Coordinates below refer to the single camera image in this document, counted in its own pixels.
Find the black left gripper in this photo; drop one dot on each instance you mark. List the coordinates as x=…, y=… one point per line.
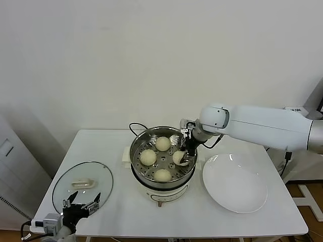
x=73, y=214

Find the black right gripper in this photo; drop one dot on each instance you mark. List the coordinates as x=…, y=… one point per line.
x=192, y=143

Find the white steamed baozi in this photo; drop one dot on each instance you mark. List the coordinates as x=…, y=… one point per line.
x=148, y=157
x=162, y=175
x=162, y=143
x=177, y=157

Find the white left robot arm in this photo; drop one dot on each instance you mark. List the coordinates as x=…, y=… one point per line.
x=65, y=233

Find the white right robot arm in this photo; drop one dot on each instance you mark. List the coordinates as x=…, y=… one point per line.
x=265, y=126

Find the perforated steel steamer basket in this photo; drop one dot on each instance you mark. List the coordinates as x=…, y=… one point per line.
x=141, y=171

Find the cream electric cooker pot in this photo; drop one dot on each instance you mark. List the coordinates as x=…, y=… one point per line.
x=164, y=194

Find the white round plate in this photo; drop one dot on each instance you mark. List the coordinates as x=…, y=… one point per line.
x=234, y=181

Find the white cabinet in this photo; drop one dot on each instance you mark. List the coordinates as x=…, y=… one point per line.
x=15, y=176

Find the grey round stand base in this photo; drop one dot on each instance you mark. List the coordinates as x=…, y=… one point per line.
x=312, y=113

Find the grey computer monitor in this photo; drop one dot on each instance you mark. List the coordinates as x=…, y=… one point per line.
x=315, y=93

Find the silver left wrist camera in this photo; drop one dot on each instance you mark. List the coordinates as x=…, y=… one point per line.
x=51, y=221

